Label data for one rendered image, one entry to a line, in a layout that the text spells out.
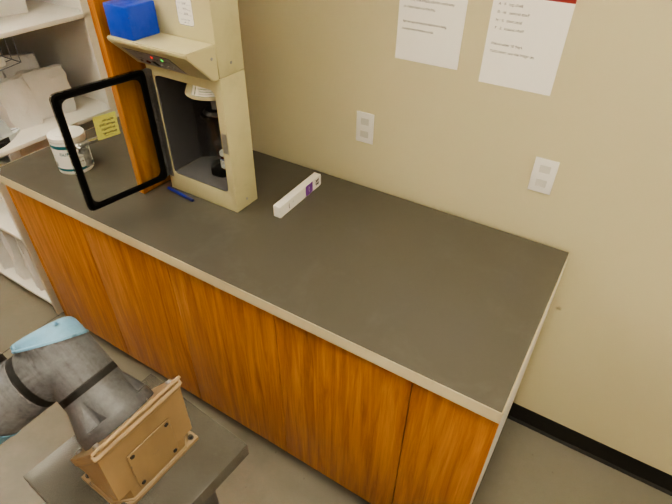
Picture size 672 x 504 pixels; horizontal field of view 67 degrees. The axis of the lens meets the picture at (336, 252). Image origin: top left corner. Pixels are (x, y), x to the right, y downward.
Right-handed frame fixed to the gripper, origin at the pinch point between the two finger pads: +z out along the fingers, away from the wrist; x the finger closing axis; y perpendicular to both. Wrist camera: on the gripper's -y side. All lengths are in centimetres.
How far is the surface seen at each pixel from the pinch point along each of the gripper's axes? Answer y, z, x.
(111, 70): 8.3, 33.6, -2.1
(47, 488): -37, -53, -71
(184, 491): -37, -39, -95
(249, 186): -30, 50, -39
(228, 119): -3, 44, -39
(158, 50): 19.6, 31.0, -29.0
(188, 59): 19, 32, -39
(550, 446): -131, 80, -163
